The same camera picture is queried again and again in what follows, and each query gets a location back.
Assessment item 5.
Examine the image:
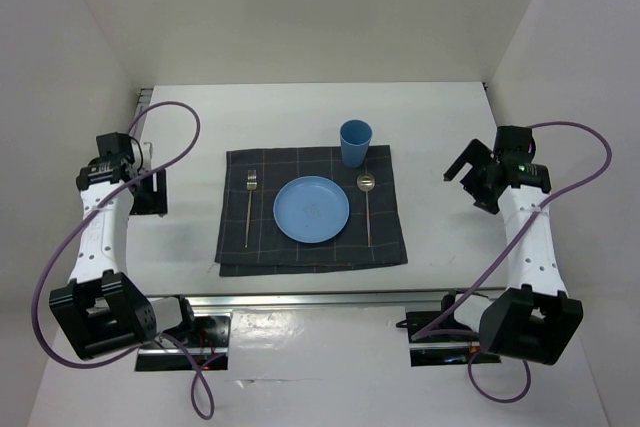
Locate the silver fork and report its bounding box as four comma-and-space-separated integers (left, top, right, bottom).
244, 169, 258, 248

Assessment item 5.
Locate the dark grey checked cloth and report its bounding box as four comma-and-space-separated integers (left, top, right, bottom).
215, 145, 408, 277

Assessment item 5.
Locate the blue plastic cup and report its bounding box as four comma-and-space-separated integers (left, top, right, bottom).
339, 119, 373, 168

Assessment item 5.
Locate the blue plastic plate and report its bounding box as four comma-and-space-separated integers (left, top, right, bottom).
273, 176, 350, 244

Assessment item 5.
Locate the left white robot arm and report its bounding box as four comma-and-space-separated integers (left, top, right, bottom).
49, 133, 199, 360

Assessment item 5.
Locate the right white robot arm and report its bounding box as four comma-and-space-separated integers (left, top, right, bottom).
436, 126, 583, 365

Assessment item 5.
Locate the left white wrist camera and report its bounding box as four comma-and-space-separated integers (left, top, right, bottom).
131, 138, 153, 170

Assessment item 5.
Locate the aluminium left rail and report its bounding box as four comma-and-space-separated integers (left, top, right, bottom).
129, 88, 154, 136

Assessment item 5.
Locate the aluminium rail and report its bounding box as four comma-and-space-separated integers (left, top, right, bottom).
144, 286, 511, 312
129, 88, 154, 136

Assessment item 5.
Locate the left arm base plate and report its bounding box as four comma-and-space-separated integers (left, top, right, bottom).
135, 312, 231, 373

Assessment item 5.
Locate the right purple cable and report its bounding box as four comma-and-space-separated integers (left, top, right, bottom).
412, 121, 614, 403

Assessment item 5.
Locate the purple cable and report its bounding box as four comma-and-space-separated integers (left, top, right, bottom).
412, 121, 614, 403
31, 101, 216, 420

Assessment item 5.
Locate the aluminium front rail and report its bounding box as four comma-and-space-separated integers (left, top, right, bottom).
144, 286, 511, 312

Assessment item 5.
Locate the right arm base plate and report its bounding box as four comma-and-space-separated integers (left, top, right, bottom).
395, 311, 501, 367

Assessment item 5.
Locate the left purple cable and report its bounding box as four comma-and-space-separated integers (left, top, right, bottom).
31, 101, 216, 420

